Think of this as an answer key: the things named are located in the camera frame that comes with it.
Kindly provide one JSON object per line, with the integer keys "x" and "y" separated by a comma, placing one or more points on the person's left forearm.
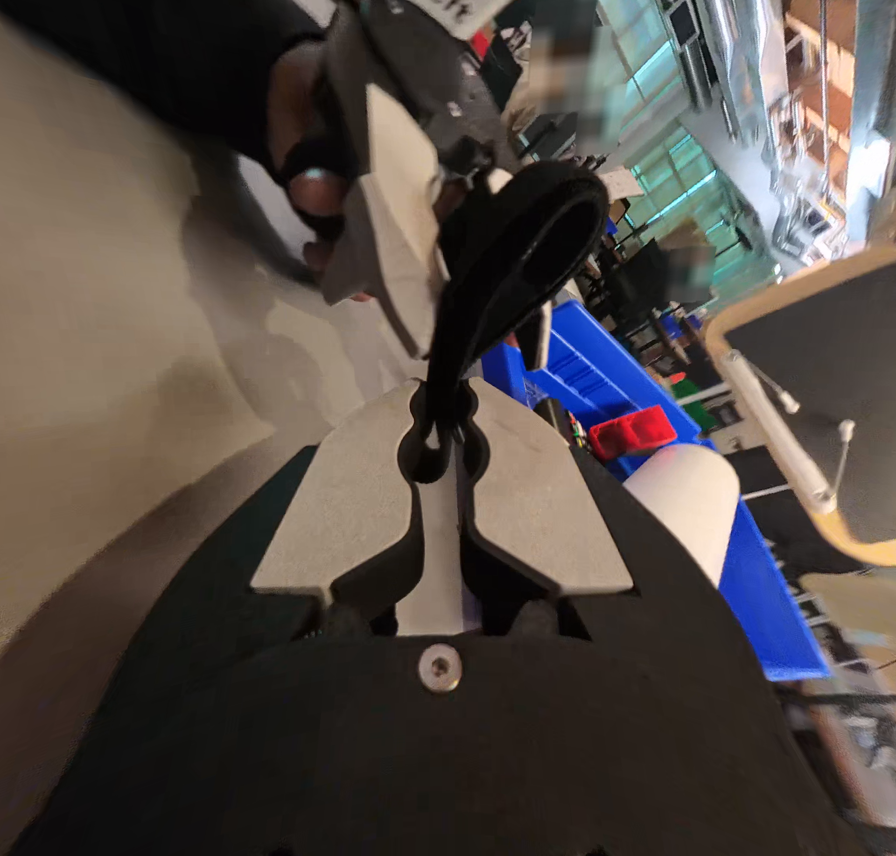
{"x": 140, "y": 37}

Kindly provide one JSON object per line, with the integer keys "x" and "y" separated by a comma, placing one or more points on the blue plastic bin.
{"x": 763, "y": 590}

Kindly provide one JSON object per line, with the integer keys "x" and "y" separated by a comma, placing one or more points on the white plastic bottle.
{"x": 689, "y": 499}

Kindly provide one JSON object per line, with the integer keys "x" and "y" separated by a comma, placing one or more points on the red hollow plastic block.
{"x": 630, "y": 432}

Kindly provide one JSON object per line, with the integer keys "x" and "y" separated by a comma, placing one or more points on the silver ventilation duct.
{"x": 707, "y": 23}

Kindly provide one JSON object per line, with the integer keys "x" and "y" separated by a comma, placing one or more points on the white bar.
{"x": 777, "y": 429}

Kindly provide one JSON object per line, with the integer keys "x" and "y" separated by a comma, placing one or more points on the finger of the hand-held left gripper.
{"x": 402, "y": 226}
{"x": 539, "y": 338}

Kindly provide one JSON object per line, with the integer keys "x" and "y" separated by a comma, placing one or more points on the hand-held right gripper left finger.
{"x": 343, "y": 513}

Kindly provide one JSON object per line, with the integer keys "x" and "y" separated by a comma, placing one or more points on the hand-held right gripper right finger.
{"x": 546, "y": 513}

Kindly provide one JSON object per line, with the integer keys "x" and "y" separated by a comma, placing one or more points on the green box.
{"x": 693, "y": 395}

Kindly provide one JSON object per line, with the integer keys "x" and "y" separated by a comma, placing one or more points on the person's left hand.
{"x": 318, "y": 191}

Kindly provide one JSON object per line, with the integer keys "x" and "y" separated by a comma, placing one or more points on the black remote control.
{"x": 577, "y": 432}

